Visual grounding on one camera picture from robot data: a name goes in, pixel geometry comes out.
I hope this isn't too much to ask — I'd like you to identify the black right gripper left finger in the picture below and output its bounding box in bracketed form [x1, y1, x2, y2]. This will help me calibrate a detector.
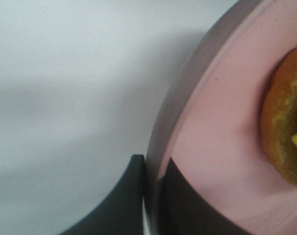
[62, 154, 145, 235]

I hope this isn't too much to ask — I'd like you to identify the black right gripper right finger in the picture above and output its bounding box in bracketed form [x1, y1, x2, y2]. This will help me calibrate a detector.
[157, 156, 297, 235]

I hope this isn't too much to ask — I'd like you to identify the pink round plate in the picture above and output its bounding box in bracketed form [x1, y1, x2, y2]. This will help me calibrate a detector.
[145, 0, 297, 235]

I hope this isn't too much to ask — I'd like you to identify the toy hamburger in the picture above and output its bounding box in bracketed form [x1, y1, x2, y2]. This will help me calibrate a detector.
[260, 48, 297, 187]

